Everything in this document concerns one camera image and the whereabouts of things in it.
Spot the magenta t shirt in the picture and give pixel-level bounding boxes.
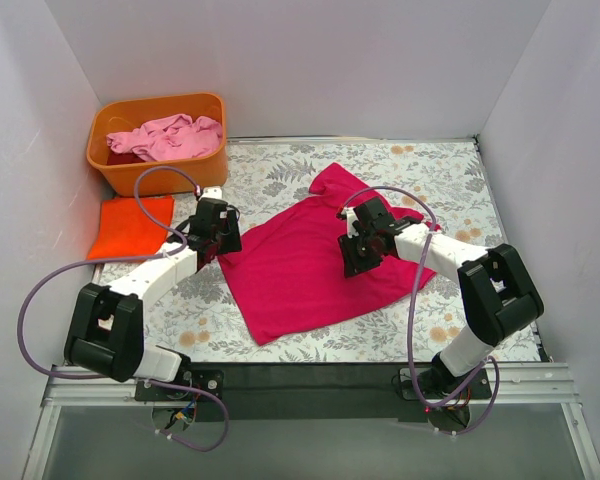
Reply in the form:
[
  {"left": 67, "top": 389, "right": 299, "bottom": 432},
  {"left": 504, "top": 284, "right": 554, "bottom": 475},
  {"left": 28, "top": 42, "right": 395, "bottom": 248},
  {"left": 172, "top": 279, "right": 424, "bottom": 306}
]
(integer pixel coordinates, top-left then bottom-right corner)
[{"left": 218, "top": 163, "right": 435, "bottom": 345}]

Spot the floral patterned table mat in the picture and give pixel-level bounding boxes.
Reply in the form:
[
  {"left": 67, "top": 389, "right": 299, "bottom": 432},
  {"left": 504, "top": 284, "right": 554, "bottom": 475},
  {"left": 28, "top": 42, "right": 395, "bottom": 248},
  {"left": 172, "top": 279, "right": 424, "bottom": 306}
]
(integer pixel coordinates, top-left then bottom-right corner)
[{"left": 74, "top": 138, "right": 549, "bottom": 364}]

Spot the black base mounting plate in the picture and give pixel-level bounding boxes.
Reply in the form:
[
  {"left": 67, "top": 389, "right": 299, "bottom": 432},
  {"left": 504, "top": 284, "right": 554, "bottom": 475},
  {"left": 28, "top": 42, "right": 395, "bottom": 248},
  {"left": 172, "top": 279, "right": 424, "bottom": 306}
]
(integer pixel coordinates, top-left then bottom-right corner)
[{"left": 134, "top": 361, "right": 496, "bottom": 426}]

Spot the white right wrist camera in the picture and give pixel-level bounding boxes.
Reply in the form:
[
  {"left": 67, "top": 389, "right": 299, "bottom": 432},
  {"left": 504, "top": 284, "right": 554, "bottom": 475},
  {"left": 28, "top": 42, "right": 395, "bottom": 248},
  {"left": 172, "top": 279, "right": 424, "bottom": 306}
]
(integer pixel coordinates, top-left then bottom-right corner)
[{"left": 336, "top": 207, "right": 359, "bottom": 238}]

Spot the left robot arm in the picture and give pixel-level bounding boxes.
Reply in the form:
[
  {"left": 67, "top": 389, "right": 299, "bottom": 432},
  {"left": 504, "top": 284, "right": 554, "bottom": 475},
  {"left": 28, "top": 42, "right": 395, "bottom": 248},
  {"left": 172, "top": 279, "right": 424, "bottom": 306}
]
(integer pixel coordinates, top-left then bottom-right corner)
[{"left": 64, "top": 187, "right": 241, "bottom": 400}]

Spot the aluminium frame rail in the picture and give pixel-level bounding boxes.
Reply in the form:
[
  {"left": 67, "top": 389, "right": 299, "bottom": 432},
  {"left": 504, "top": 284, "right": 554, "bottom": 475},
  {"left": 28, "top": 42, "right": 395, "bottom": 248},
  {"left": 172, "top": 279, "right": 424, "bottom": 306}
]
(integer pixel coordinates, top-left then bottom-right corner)
[{"left": 24, "top": 362, "right": 600, "bottom": 479}]

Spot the orange plastic basket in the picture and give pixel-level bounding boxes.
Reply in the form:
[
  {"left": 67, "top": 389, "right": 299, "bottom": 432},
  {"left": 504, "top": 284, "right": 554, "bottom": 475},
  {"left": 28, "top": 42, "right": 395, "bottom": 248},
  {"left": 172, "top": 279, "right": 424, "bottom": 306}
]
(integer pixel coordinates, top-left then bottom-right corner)
[{"left": 86, "top": 92, "right": 229, "bottom": 197}]

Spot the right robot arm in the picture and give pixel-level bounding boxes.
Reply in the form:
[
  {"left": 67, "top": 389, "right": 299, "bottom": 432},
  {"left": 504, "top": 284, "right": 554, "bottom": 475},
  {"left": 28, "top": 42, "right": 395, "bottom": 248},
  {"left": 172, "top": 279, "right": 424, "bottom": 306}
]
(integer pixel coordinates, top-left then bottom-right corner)
[{"left": 336, "top": 197, "right": 544, "bottom": 399}]

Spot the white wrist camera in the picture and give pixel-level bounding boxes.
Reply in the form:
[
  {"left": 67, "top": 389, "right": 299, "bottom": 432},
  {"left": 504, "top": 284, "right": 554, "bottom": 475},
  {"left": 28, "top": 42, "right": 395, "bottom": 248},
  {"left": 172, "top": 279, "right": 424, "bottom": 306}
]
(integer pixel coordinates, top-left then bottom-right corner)
[
  {"left": 336, "top": 207, "right": 359, "bottom": 238},
  {"left": 196, "top": 186, "right": 224, "bottom": 201}
]

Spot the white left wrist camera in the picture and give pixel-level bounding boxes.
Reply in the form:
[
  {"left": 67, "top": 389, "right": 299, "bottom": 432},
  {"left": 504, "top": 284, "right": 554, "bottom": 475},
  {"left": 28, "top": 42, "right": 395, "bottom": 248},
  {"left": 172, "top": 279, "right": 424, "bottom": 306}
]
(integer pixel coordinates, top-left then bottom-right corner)
[{"left": 196, "top": 186, "right": 224, "bottom": 201}]

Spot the pink crumpled t shirt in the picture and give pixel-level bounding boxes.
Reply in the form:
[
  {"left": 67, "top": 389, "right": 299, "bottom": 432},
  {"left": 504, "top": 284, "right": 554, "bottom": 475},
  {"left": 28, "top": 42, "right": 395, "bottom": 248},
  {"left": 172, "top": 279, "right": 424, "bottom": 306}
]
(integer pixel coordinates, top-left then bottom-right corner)
[{"left": 106, "top": 114, "right": 224, "bottom": 162}]

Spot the folded orange t shirt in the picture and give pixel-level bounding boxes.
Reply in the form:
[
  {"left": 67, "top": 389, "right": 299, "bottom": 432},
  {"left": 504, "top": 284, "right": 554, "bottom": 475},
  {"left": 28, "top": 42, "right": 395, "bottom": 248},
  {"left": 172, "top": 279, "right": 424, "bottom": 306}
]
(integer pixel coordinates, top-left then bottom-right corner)
[{"left": 86, "top": 197, "right": 168, "bottom": 260}]

